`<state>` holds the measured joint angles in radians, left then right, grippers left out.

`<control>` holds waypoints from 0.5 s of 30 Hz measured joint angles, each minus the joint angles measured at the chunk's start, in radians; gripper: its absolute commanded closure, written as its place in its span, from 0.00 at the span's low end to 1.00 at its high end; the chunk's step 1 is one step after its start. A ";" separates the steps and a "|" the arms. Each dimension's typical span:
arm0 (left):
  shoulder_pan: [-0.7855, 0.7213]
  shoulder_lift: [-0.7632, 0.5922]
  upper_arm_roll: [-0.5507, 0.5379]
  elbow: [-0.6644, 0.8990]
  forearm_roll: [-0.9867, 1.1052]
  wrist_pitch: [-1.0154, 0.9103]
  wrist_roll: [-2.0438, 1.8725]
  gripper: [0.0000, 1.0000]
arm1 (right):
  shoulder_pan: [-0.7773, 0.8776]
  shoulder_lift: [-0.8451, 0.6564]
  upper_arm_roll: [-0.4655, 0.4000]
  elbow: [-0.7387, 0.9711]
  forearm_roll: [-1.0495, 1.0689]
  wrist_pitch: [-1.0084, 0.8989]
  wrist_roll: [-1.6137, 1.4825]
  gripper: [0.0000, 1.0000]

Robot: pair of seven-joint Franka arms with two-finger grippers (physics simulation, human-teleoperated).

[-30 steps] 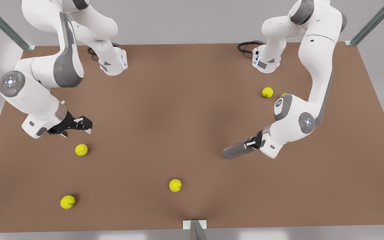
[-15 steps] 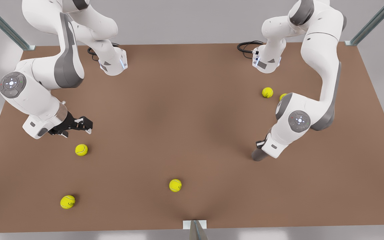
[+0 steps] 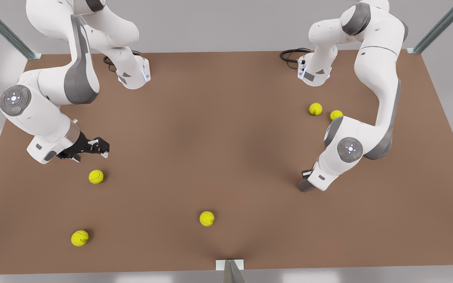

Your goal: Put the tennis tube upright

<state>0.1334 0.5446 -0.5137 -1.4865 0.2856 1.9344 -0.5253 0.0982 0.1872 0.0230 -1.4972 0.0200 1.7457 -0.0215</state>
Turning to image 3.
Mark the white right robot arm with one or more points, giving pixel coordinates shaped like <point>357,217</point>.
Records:
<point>45,118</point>

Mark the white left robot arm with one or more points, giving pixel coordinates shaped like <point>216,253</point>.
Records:
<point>376,59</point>

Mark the yellow tennis ball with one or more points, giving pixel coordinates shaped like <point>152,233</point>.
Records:
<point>96,177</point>
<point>336,114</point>
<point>315,109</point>
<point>80,238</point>
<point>207,218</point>

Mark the silver frame post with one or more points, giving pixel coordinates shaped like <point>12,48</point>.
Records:
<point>231,271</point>
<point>4,29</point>
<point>441,26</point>

